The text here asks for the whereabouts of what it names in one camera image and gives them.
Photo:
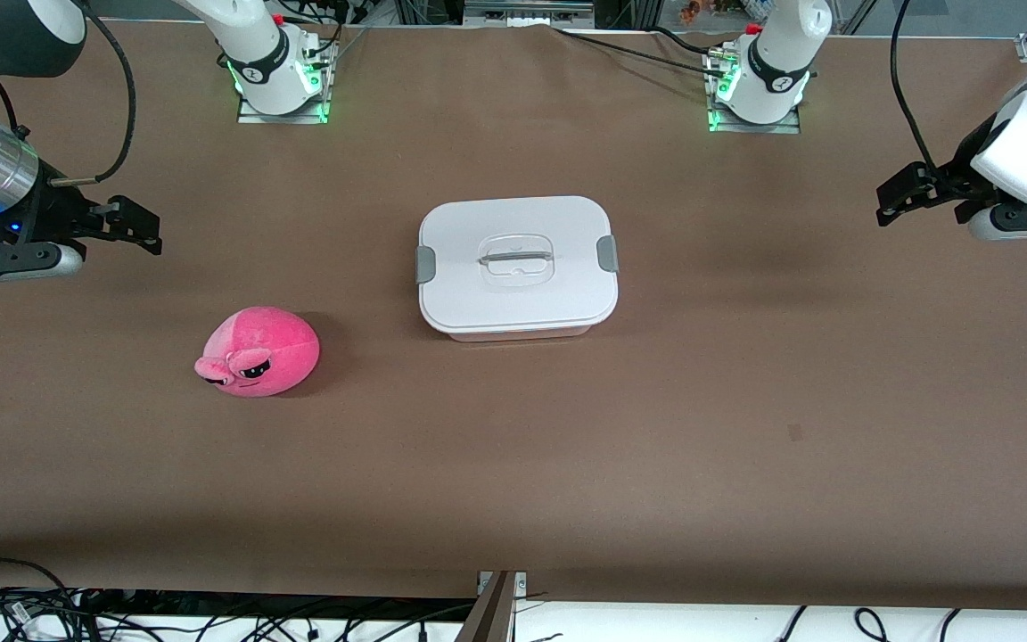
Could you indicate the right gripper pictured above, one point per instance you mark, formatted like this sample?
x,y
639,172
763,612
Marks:
x,y
52,210

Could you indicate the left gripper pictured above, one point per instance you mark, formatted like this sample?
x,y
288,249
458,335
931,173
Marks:
x,y
961,173

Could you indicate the pink plush toy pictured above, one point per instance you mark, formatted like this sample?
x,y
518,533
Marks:
x,y
273,339

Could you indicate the white box lid grey latches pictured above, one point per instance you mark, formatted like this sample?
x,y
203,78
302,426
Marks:
x,y
460,294

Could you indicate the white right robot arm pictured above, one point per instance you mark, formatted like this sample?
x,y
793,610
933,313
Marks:
x,y
255,62

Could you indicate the pink translucent plastic box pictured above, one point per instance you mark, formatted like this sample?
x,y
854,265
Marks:
x,y
522,336

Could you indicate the brown table cover sheet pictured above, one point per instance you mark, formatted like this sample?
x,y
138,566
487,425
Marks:
x,y
513,464

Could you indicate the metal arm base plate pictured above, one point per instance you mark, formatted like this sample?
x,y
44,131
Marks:
x,y
250,114
785,127

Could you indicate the metal frame rail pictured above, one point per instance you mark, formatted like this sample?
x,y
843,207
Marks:
x,y
522,13

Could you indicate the small metal bracket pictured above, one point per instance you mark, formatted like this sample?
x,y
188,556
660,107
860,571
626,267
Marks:
x,y
521,581

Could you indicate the brown post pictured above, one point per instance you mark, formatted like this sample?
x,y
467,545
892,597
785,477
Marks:
x,y
487,620

